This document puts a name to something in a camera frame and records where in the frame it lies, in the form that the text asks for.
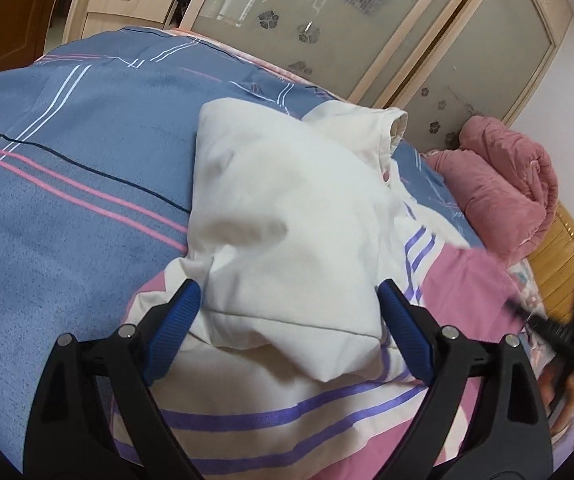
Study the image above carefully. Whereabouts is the light wooden drawer cabinet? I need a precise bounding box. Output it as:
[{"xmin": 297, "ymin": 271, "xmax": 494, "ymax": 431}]
[{"xmin": 62, "ymin": 0, "xmax": 193, "ymax": 43}]

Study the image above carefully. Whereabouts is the person's right forearm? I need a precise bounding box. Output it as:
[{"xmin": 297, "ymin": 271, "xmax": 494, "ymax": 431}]
[{"xmin": 540, "ymin": 355, "xmax": 574, "ymax": 436}]

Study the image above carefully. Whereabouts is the floral pillow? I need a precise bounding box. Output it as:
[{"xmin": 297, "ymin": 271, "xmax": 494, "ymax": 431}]
[{"xmin": 507, "ymin": 255, "xmax": 548, "ymax": 311}]

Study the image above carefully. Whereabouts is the white and pink jacket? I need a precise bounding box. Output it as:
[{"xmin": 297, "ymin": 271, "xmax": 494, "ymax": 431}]
[{"xmin": 109, "ymin": 97, "xmax": 530, "ymax": 480}]

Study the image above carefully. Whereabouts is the wooden headboard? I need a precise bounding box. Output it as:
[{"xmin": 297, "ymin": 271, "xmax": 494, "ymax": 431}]
[{"xmin": 527, "ymin": 200, "xmax": 574, "ymax": 331}]

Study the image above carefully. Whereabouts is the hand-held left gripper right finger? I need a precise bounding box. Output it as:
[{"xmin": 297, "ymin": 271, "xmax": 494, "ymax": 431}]
[{"xmin": 376, "ymin": 279, "xmax": 554, "ymax": 480}]

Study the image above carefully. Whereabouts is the pink folded blanket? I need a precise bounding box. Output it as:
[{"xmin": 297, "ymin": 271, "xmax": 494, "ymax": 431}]
[{"xmin": 424, "ymin": 115, "xmax": 560, "ymax": 266}]

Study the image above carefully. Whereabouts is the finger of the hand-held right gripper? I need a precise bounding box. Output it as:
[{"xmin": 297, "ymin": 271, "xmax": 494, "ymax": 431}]
[{"xmin": 510, "ymin": 300, "xmax": 570, "ymax": 342}]

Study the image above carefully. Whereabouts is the blue striped bed sheet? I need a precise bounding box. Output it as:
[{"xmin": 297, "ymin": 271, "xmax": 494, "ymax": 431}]
[{"xmin": 0, "ymin": 27, "xmax": 478, "ymax": 461}]

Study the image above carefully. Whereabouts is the wardrobe with frosted sliding doors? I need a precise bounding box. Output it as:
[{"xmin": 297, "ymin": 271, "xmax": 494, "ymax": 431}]
[{"xmin": 177, "ymin": 0, "xmax": 574, "ymax": 153}]

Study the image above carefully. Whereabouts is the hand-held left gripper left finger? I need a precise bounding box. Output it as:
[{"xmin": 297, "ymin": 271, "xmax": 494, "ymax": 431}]
[{"xmin": 23, "ymin": 279, "xmax": 203, "ymax": 480}]

